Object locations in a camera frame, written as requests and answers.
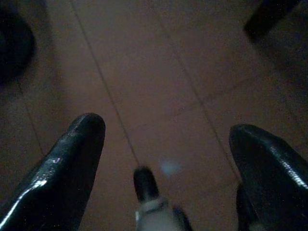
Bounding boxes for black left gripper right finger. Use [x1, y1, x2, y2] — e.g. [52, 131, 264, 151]
[229, 124, 308, 231]

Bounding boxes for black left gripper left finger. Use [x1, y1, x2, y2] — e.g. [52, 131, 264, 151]
[0, 112, 106, 231]

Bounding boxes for dark round object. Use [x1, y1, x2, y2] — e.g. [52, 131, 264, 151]
[0, 0, 37, 85]

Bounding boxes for dark furniture leg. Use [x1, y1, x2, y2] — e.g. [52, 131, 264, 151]
[243, 0, 308, 44]

